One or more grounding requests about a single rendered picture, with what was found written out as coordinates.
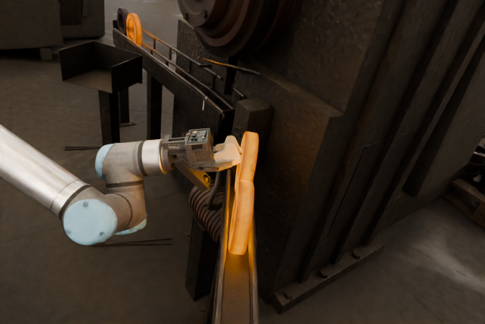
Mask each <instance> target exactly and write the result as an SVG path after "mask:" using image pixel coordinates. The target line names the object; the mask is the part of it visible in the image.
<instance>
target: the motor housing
mask: <svg viewBox="0 0 485 324"><path fill-rule="evenodd" d="M214 183H215V180H212V179H211V181H210V186H209V189H208V190H207V191H204V192H202V191H200V190H199V189H198V188H197V187H196V186H195V187H194V188H193V190H192V191H191V193H190V195H189V197H188V202H189V204H190V207H191V209H192V210H193V212H194V213H195V215H193V219H192V226H191V238H190V245H189V252H188V265H187V272H186V279H185V287H186V289H187V291H188V293H189V294H190V296H191V299H192V300H193V301H194V302H195V301H196V300H198V299H200V298H202V297H205V296H206V295H208V294H211V286H212V281H213V278H214V270H215V265H216V261H217V253H218V249H219V238H220V230H221V223H222V207H223V200H224V187H223V186H222V184H221V186H220V188H219V190H218V192H217V194H216V196H215V198H214V200H213V202H212V203H213V204H218V205H219V207H220V208H219V210H218V211H212V210H206V209H205V207H204V204H205V202H206V200H207V198H208V196H209V194H210V192H211V190H212V188H213V187H214Z"/></svg>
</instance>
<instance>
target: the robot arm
mask: <svg viewBox="0 0 485 324"><path fill-rule="evenodd" d="M184 133H187V134H186V135H183V137H180V138H172V139H171V137H170V135H167V136H165V137H164V139H156V140H148V141H135V142H127V143H114V144H108V145H105V146H103V147H102V148H101V149H100V150H99V152H98V153H97V156H96V160H95V169H96V171H97V176H98V177H99V178H100V179H101V180H104V181H105V184H106V193H107V195H104V194H102V193H101V192H99V191H98V190H97V189H95V188H93V187H92V186H91V185H89V184H86V183H84V182H83V181H81V180H80V179H79V178H77V177H76V176H74V175H72V174H71V173H70V172H69V171H67V170H65V169H64V168H62V167H61V166H60V165H58V164H57V163H55V162H54V161H53V160H51V159H49V158H48V157H47V156H45V155H44V154H42V153H41V152H39V151H38V150H37V149H35V148H34V147H32V146H30V145H29V144H28V143H27V142H25V141H23V140H22V139H21V138H19V137H18V136H16V135H15V134H13V133H12V132H11V131H9V130H7V129H6V128H5V127H3V126H2V125H0V177H2V178H3V179H5V180H6V181H7V182H9V183H11V184H12V185H13V186H14V187H16V188H17V189H19V190H20V191H22V192H23V193H24V194H26V195H27V196H29V197H30V198H31V199H33V200H34V201H36V202H37V203H39V204H40V205H41V206H43V207H44V208H46V209H47V210H49V211H50V212H51V213H53V214H54V215H56V216H57V217H58V219H59V220H61V221H62V222H63V223H64V229H65V232H66V234H67V235H68V236H69V237H70V238H71V239H72V240H73V241H75V242H76V243H79V244H81V245H93V244H95V243H99V242H103V241H105V240H107V239H108V238H109V237H111V236H112V235H125V234H130V233H133V232H137V231H138V230H140V229H143V228H144V227H145V225H146V223H147V213H146V206H145V197H144V179H143V177H147V176H155V175H166V174H168V172H169V170H174V169H175V167H177V168H178V169H179V171H181V172H182V173H183V174H184V175H185V176H186V177H187V178H188V179H189V180H190V181H191V182H192V183H193V184H194V185H195V186H196V187H197V188H198V189H199V190H200V191H202V192H204V191H207V190H208V189H209V186H210V181H211V178H210V177H209V176H208V175H207V174H206V173H205V172H217V171H220V170H225V169H227V168H230V167H232V166H234V165H237V164H239V163H240V162H241V158H242V152H243V149H241V148H240V147H239V145H238V143H237V140H236V138H235V137H234V136H227V138H226V140H225V142H224V143H223V144H217V145H216V146H213V137H212V135H211V131H210V129H209V128H201V129H193V130H189V131H187V132H184ZM184 133H183V134H184ZM184 136H185V137H184ZM189 136H190V137H189Z"/></svg>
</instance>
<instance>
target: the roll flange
mask: <svg viewBox="0 0 485 324"><path fill-rule="evenodd" d="M296 3H297V0H279V5H278V8H277V11H276V15H275V17H274V20H273V22H272V24H271V26H270V28H269V30H268V32H267V33H266V35H265V37H264V38H263V39H262V41H261V42H260V43H259V44H258V45H257V46H256V47H254V49H252V50H251V51H248V52H246V53H240V54H237V55H235V56H237V57H243V56H249V55H251V54H253V53H255V52H256V51H258V50H259V49H260V48H261V47H262V46H263V45H265V44H267V43H270V42H271V41H272V40H274V39H276V38H277V37H278V36H279V35H280V34H281V32H282V31H283V30H284V28H285V27H286V26H287V24H288V22H289V20H290V18H291V16H292V14H293V11H294V8H295V6H296Z"/></svg>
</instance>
